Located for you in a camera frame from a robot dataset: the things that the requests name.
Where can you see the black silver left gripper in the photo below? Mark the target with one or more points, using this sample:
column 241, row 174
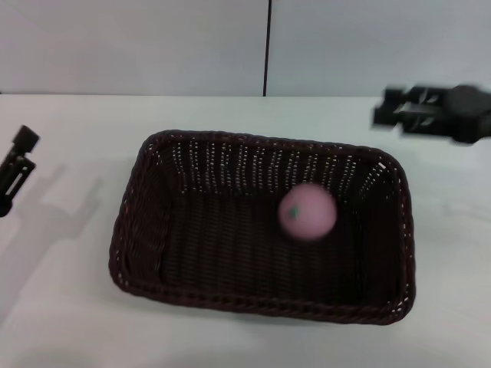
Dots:
column 4, row 209

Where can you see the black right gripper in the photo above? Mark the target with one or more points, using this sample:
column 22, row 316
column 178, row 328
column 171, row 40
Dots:
column 466, row 113

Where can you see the pink toy peach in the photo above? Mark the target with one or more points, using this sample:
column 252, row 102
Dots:
column 307, row 212

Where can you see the dark brown woven basket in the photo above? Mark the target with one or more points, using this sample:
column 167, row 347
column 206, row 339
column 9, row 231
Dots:
column 261, row 245

